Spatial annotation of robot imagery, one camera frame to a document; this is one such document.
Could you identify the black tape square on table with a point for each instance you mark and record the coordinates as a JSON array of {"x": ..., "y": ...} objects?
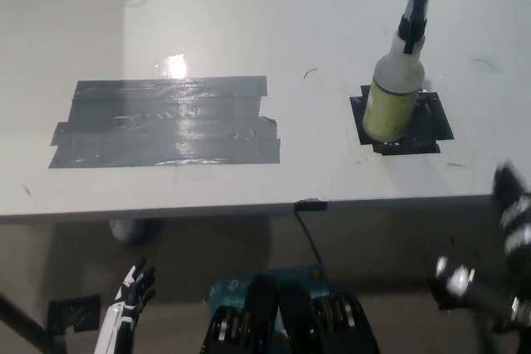
[{"x": 431, "y": 130}]

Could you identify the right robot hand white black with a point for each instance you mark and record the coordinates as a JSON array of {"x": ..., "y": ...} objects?
[{"x": 516, "y": 221}]

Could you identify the robot torso black teal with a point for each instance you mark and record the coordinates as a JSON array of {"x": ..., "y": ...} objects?
[{"x": 290, "y": 321}]

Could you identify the large grey duct tape patch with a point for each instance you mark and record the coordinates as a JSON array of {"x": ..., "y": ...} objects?
[{"x": 166, "y": 130}]

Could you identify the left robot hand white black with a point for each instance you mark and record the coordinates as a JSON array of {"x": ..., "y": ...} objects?
[{"x": 120, "y": 316}]

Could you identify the translucent spray bottle black nozzle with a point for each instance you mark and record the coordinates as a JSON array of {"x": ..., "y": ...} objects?
[{"x": 390, "y": 101}]

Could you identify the small black tape strip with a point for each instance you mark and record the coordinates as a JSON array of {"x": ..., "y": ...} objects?
[{"x": 310, "y": 205}]

